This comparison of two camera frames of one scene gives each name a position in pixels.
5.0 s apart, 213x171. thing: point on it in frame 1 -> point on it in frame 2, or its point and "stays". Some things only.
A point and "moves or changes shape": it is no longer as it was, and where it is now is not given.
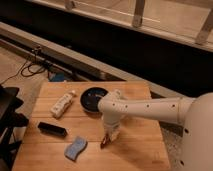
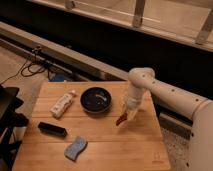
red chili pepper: [104, 141] moves or changes shape
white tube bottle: [62, 104] stays
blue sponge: [72, 150] stays
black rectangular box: [50, 128] stays
